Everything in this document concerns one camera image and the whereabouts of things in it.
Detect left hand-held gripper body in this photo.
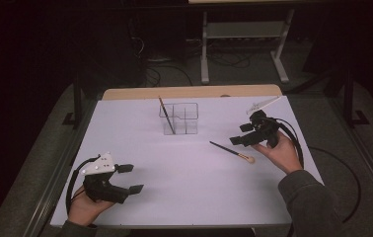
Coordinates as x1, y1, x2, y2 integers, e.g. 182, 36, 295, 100
80, 151, 131, 204

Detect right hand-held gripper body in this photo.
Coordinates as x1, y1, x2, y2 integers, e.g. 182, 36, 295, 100
239, 95, 283, 149

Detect round-tipped makeup brush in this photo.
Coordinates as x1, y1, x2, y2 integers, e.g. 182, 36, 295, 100
208, 140, 257, 165

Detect clear plastic organizer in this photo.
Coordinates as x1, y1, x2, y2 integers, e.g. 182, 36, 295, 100
158, 102, 199, 136

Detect black orange-ended makeup pencil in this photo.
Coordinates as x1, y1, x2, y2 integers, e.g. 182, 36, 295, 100
157, 95, 177, 135

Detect person's left hand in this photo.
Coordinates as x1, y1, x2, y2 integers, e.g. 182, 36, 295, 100
67, 185, 116, 228

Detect person's right hand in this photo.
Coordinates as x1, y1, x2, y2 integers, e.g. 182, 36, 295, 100
251, 130, 304, 176

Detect white table board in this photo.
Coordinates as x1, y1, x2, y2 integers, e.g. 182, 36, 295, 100
49, 95, 325, 229

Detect black metal stand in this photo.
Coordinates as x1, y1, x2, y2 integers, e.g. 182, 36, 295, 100
61, 76, 86, 128
341, 69, 371, 128

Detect white metal stand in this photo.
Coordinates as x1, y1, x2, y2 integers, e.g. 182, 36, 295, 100
199, 8, 296, 85

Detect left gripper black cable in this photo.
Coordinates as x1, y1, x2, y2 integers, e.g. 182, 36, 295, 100
64, 155, 103, 216

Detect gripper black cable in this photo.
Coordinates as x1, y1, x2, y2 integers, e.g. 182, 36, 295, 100
64, 155, 103, 216
267, 117, 362, 237

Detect aluminium frame rail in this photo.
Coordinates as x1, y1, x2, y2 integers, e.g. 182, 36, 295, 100
326, 95, 373, 213
21, 98, 98, 237

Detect black floor cables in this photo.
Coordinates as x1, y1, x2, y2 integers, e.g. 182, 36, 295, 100
128, 18, 252, 88

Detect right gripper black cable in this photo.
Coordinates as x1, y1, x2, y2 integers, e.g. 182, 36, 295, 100
267, 117, 362, 237

